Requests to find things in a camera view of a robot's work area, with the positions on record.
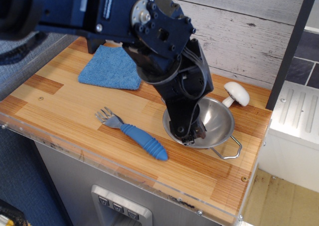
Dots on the silver button control panel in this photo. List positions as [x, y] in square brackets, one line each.
[115, 210]

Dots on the blue towel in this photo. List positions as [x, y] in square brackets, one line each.
[111, 67]

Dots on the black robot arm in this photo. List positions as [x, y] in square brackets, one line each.
[156, 34]

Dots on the white ribbed side cabinet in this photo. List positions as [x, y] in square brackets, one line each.
[291, 147]

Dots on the dark grey post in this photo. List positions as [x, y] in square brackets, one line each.
[93, 43]
[296, 35]

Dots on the dark grey left post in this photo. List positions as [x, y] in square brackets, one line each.
[93, 43]

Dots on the clear acrylic table edge guard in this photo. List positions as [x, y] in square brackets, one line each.
[195, 179]

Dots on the blue handled metal fork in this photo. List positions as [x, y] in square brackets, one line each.
[147, 142]

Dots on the dark grey right post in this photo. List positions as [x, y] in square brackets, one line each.
[296, 35]

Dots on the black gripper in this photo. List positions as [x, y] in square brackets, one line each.
[183, 92]

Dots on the yellow black object corner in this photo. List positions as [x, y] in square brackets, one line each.
[11, 216]

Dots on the steel bowl with wire handles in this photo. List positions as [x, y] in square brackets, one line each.
[219, 125]

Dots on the white toy mushroom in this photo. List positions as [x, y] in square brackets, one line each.
[237, 93]

